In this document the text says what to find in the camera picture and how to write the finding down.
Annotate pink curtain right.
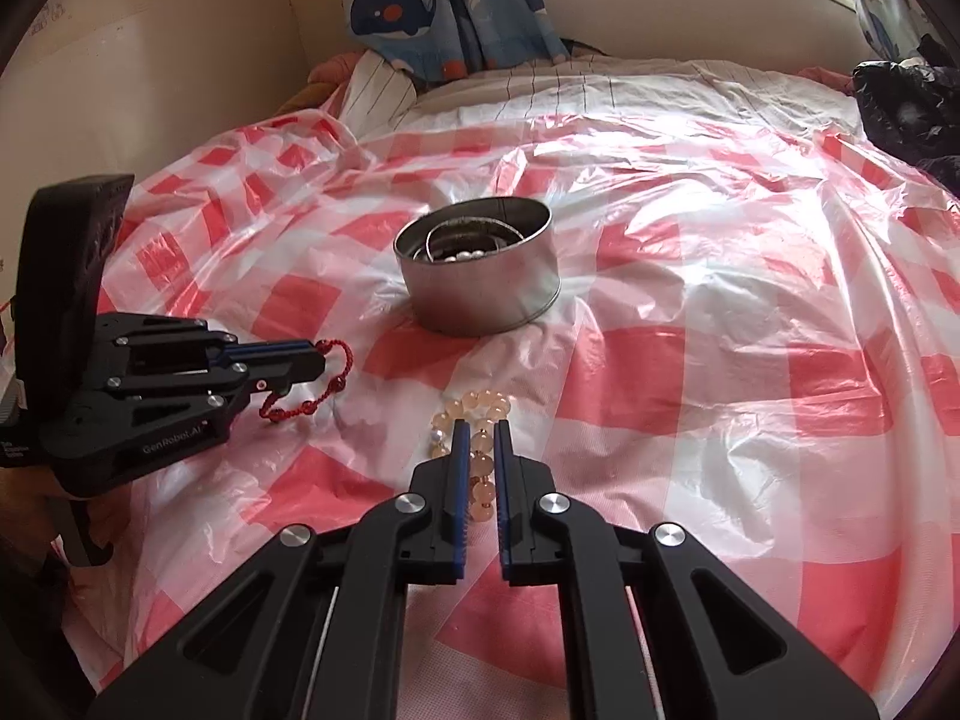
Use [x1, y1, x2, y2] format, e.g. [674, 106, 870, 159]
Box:
[853, 0, 940, 62]

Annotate silver bangle in tin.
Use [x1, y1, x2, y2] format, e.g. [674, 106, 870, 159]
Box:
[423, 216, 524, 262]

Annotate black camera box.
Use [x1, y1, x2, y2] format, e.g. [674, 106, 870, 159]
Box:
[13, 174, 135, 410]

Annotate red white checkered plastic sheet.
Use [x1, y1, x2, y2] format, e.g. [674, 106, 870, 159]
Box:
[68, 112, 958, 717]

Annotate whale pattern curtain left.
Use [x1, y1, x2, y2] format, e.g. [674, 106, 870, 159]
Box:
[343, 0, 568, 85]

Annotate round metal tin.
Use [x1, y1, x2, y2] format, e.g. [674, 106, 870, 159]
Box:
[394, 197, 562, 338]

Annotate orange plush toy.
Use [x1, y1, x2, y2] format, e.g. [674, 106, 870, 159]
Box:
[277, 52, 363, 115]

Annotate black jacket pile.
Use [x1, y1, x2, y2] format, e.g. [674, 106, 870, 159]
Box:
[851, 34, 960, 195]

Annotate white striped pillow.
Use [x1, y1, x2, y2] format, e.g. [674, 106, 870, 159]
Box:
[337, 50, 418, 140]

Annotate red cord bracelet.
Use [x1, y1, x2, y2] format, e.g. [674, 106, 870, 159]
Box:
[257, 336, 355, 425]

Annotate peach bead bracelet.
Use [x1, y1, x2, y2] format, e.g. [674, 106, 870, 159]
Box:
[428, 386, 520, 527]

